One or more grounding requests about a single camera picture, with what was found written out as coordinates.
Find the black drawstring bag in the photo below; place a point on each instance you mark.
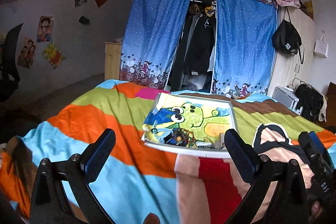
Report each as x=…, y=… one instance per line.
x=286, y=38

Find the blue curtained fabric wardrobe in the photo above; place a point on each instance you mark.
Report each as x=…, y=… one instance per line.
x=216, y=46

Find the colourful cartoon bed cover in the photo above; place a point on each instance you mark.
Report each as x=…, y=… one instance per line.
x=136, y=179

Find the white hair clip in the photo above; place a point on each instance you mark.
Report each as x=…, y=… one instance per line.
x=204, y=145

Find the light blue smart watch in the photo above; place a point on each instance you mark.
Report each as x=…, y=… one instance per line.
x=164, y=135

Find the person's hand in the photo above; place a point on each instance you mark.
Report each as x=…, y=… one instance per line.
x=151, y=218

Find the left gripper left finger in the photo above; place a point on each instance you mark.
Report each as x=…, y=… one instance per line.
x=49, y=202

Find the white paper gift bag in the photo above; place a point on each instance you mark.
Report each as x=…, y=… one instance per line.
x=321, y=47

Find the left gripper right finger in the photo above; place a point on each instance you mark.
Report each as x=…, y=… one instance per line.
x=288, y=203

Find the yellow bear poster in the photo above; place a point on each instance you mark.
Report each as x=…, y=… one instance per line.
x=53, y=55

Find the anime poster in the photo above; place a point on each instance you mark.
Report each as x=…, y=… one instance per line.
x=45, y=28

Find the white tray with frog towel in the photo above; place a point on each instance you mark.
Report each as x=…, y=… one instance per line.
x=193, y=118

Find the family cartoon poster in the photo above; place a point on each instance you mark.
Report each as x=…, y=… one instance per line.
x=27, y=54

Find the white tall cupboard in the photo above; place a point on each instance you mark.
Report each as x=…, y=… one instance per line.
x=287, y=69

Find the dark clothes pile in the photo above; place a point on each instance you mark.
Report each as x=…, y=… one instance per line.
x=312, y=102

